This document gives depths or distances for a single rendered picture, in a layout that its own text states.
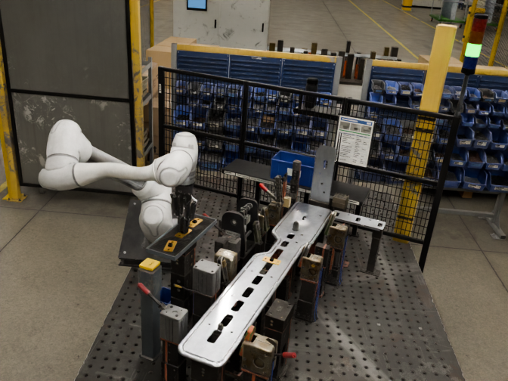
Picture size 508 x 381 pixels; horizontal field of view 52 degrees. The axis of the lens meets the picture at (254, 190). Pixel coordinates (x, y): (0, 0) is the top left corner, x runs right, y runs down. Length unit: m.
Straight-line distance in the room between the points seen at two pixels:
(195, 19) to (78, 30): 4.84
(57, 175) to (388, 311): 1.69
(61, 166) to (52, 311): 1.70
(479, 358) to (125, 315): 2.31
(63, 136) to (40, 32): 2.47
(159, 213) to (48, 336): 1.34
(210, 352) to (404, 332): 1.08
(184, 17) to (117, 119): 4.82
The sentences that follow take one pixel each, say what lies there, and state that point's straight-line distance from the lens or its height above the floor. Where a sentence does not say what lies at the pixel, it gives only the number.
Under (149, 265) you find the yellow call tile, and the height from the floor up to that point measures 1.16.
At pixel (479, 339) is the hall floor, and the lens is 3.99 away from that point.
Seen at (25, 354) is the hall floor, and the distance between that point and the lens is 3.55.
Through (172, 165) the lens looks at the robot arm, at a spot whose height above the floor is 1.57.
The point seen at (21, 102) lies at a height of 0.95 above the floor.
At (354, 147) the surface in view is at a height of 1.27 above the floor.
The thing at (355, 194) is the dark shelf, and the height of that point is 1.03.
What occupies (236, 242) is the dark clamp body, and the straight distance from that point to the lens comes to 2.40.
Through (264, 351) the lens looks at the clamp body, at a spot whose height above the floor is 1.05.
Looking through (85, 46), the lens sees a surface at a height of 1.47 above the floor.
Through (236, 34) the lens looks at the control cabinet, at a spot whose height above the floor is 0.96.
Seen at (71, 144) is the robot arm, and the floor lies 1.49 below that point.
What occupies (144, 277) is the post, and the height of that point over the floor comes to 1.12.
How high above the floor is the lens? 2.30
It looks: 25 degrees down
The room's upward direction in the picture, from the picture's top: 4 degrees clockwise
